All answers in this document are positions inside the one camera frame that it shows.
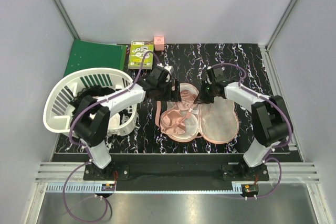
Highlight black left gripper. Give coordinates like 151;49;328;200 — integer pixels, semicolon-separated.
154;79;181;102

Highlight pink mesh bra laundry bag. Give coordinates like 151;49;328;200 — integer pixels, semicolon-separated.
155;83;239;144

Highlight pink satin bra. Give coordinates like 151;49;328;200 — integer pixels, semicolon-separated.
159;90;197;135

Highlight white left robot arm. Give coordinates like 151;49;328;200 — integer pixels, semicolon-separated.
69;63;182;180

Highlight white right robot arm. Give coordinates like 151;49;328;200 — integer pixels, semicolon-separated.
194;63;293;180

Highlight white bra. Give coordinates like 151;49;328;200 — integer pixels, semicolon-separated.
89;110;121;131

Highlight black lace bra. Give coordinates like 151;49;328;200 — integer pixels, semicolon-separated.
69;85;115;109

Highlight white plastic laundry basket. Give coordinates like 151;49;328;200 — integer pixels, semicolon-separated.
43;68;133;136

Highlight black patterned table mat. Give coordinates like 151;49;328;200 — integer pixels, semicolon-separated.
52;42;302;162

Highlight small pink box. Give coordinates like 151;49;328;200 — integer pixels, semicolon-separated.
154;36;165;51

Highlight green card box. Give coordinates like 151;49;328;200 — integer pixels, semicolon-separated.
128;41;154;70

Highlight green cutting mat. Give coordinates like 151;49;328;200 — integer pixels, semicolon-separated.
64;39;127;77

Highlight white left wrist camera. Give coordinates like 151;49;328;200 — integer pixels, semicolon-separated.
157;63;174;74

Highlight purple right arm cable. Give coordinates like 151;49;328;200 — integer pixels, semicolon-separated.
208;62;293;200

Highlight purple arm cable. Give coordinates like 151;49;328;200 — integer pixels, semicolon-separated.
208;62;293;200
61;50;163;221

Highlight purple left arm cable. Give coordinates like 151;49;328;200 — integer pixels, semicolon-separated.
61;50;163;221

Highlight white slotted cable duct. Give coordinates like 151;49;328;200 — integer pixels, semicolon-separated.
46;183;116;194

